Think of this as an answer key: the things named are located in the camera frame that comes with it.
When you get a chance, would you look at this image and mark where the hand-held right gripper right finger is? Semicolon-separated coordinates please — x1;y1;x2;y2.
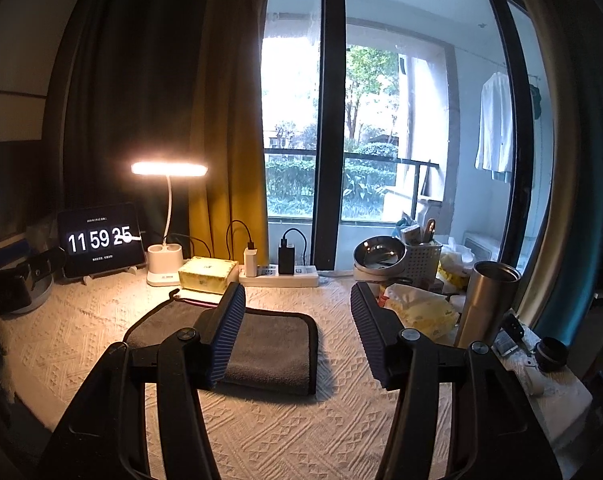
350;281;565;480

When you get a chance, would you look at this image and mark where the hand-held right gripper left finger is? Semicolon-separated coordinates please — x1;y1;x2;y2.
37;281;246;480

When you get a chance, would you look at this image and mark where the grey towel with black trim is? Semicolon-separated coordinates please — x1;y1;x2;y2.
123;288;319;396

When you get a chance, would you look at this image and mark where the yellow wet wipes pack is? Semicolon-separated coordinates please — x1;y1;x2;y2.
383;283;459;345

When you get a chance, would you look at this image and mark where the yellow tissue box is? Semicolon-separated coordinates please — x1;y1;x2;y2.
178;256;239;295

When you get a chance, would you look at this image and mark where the stainless steel bowl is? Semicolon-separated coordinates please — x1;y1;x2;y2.
353;235;407;277

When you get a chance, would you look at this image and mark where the white power strip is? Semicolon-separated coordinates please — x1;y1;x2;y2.
238;264;319;288

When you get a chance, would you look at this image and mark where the white perforated basket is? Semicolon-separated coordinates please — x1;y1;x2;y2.
404;238;443;283

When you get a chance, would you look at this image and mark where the yellow plastic bag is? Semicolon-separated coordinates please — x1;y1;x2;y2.
436;245;477;292

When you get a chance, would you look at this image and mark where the white textured tablecloth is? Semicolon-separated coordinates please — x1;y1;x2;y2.
0;267;593;480

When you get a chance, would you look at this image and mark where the stainless steel tumbler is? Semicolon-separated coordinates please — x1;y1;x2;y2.
454;260;522;349

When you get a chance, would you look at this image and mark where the white desk lamp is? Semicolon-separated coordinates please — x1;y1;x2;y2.
131;161;210;288

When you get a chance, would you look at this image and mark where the tablet showing clock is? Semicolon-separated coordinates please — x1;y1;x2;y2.
57;202;146;279

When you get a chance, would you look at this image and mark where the white round device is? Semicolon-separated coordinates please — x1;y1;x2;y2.
8;252;57;315

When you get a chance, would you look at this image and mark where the yellow curtain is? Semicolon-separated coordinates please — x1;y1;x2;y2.
187;0;274;267

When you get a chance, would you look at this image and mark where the white hanging shirt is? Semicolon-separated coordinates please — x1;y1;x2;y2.
474;71;515;182

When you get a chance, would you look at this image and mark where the dark curtain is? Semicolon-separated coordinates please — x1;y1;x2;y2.
61;0;232;248

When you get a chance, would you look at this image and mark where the black camera lens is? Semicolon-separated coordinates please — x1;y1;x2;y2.
535;336;573;373

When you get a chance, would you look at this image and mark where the black sliding door frame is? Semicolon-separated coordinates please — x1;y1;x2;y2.
311;0;347;272

